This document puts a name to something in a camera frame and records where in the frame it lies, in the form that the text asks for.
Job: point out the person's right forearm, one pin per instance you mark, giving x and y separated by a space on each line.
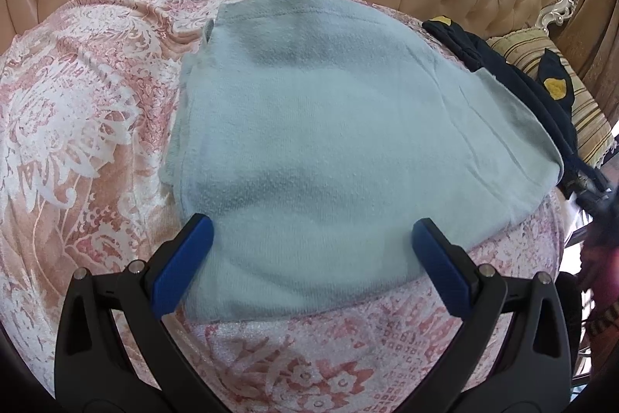
604 268

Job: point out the light blue long-sleeve shirt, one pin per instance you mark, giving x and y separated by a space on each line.
338 142

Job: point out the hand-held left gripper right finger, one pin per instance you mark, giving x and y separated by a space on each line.
442 258

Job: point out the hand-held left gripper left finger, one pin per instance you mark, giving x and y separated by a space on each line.
186 256

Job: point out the striped beige pillow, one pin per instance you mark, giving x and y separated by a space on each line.
575 108

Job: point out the pink patterned bedspread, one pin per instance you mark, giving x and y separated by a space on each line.
82 118

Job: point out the navy garment with yellow patches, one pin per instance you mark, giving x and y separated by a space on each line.
512 79

